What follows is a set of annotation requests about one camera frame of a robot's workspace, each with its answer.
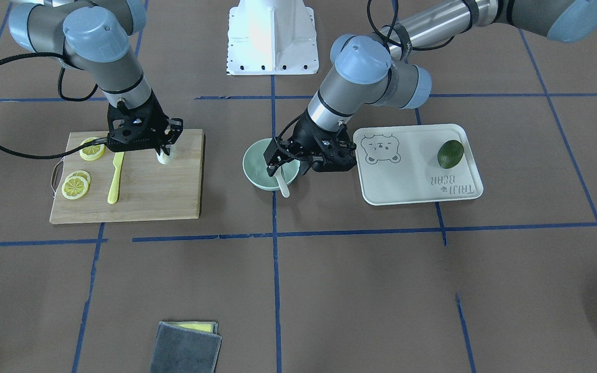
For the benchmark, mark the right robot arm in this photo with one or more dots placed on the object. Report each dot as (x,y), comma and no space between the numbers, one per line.
(94,36)

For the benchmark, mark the lemon slice under pair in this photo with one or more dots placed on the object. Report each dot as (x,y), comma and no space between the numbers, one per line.
(81,173)

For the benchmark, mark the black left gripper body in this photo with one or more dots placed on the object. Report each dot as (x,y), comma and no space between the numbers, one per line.
(306,136)

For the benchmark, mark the grey folded cloth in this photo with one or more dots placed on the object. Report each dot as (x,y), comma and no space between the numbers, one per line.
(178,349)

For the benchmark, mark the yellow plastic knife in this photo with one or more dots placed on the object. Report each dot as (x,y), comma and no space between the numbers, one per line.
(113,193)

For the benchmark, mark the lemon slice far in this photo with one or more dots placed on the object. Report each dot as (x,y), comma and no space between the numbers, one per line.
(92,153)

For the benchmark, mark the light green bowl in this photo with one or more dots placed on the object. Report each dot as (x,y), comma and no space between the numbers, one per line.
(255,167)

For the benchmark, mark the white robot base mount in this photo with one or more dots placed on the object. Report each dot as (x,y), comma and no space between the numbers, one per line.
(271,38)

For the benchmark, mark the cream bear tray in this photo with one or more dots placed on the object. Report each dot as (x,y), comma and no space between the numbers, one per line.
(398,165)

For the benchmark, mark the yellow sponge cloth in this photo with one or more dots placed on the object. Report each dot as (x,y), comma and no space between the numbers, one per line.
(207,327)

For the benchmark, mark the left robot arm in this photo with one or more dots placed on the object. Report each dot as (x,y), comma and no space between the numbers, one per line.
(371,69)

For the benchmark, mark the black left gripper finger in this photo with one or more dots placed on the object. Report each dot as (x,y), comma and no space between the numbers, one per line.
(305,166)
(272,168)

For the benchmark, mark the cream plastic spoon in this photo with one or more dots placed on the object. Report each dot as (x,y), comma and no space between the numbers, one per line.
(283,186)

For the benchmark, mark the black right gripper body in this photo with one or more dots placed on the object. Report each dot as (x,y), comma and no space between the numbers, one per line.
(155,118)

